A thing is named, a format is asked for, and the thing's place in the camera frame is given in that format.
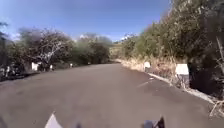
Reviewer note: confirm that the row of bushes and trees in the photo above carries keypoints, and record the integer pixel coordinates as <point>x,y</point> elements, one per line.
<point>180,33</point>

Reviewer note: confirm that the dry grass verge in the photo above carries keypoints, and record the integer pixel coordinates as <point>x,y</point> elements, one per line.
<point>156,66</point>

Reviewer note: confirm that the pale concrete kerb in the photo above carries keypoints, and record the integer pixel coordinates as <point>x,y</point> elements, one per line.
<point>186,89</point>

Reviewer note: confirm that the grey asphalt road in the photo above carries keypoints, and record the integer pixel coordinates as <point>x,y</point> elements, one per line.
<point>100,96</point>

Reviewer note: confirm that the bare branched tree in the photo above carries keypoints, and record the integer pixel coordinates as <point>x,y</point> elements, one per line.
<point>45,46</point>

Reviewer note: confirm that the row of white marker stones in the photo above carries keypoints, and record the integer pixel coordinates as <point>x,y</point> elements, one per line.
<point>36,66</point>

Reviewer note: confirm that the robot's own part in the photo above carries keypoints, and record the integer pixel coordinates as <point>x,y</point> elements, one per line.
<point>156,124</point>
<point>53,122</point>

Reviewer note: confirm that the dark green trees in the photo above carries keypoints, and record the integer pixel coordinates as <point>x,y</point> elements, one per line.
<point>93,50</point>

